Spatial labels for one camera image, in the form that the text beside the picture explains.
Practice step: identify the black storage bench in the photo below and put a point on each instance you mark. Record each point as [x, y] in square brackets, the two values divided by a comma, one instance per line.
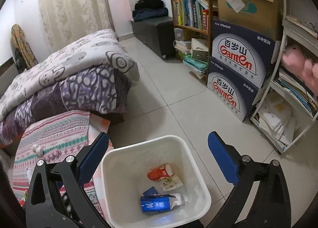
[157, 34]

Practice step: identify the green white paper package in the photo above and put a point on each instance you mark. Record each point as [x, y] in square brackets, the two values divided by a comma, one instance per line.
[172, 183]

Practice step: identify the orange red snack wrapper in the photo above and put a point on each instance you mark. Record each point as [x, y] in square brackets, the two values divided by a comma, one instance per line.
[161, 172]

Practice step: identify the white cartoon print quilt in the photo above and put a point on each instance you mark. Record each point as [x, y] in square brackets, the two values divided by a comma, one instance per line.
[98, 48]

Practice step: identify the pink plush toy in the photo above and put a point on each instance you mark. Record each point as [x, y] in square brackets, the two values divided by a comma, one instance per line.
[297, 64]

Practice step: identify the upper Ganten water box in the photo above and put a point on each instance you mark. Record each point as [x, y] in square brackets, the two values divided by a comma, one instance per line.
[246, 52]

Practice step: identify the cream lace curtain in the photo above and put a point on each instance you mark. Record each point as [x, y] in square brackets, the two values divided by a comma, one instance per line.
[66, 21]

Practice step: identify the white plastic trash bin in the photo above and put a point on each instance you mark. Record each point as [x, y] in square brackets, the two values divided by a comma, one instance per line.
[124, 172]

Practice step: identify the brown cardboard box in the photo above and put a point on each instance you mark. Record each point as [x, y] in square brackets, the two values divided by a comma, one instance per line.
[262, 16]

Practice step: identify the blue carton box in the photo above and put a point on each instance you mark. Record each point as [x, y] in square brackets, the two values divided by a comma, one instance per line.
[160, 203]

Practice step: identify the white metal shelf rack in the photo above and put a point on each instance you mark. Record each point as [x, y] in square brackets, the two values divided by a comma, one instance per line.
[288, 107]

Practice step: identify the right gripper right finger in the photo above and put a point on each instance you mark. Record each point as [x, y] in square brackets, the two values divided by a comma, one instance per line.
[271, 206]

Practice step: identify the ganten water box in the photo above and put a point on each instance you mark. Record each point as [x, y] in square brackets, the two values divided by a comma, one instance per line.
[246, 52]
[235, 91]

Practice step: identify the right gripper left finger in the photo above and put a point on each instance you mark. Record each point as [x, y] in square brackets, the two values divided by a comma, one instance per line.
[56, 197]

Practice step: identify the books stack on floor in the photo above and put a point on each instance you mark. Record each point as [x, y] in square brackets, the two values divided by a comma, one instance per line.
[194, 55]

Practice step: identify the wooden bookshelf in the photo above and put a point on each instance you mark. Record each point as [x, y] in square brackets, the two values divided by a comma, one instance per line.
[192, 20]

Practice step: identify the plaid garment on rack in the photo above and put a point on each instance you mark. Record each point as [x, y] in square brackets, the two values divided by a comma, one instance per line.
[24, 57]

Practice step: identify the dark clothes pile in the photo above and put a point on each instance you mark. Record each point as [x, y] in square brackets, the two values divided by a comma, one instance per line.
[146, 9]

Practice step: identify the white tissue ball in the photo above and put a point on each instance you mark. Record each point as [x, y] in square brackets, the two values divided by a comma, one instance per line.
[38, 150]

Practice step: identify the grey bed headboard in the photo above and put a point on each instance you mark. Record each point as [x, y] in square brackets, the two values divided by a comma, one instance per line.
[8, 72]

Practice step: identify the lower Ganten water box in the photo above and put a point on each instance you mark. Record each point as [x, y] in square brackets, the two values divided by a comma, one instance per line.
[235, 91]

